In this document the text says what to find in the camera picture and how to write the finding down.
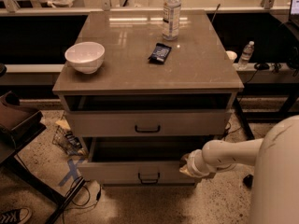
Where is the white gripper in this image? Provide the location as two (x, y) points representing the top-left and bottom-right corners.
(179, 149), (215, 178)

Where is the drawer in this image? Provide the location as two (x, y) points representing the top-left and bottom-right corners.
(78, 136), (212, 186)
(66, 110), (231, 137)

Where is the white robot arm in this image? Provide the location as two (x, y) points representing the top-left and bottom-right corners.
(179, 115), (299, 224)

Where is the grey drawer cabinet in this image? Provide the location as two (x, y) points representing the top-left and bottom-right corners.
(51, 10), (245, 188)

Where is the black office chair base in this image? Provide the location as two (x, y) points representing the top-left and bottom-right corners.
(243, 175), (253, 189)

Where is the black table leg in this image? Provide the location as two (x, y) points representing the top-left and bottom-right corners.
(233, 99), (254, 140)

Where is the blue tape cross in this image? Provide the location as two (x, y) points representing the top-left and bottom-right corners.
(59, 158), (84, 187)

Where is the dark blue snack packet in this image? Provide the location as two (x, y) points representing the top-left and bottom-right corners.
(148, 43), (172, 64)

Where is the white paper cup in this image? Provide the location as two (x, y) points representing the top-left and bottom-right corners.
(226, 50), (237, 63)

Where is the small water bottle on ledge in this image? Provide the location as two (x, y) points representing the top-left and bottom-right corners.
(237, 41), (254, 70)

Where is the white bowl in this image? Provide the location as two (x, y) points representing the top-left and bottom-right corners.
(64, 42), (106, 74)

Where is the clear water bottle on cabinet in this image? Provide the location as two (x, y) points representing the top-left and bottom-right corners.
(163, 0), (181, 40)

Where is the black white sneaker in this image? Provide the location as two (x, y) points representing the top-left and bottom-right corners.
(0, 208), (32, 224)

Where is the black cable on floor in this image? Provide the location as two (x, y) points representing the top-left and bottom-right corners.
(62, 175), (103, 212)

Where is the wire basket on floor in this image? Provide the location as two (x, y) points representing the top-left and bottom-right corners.
(52, 126), (84, 156)

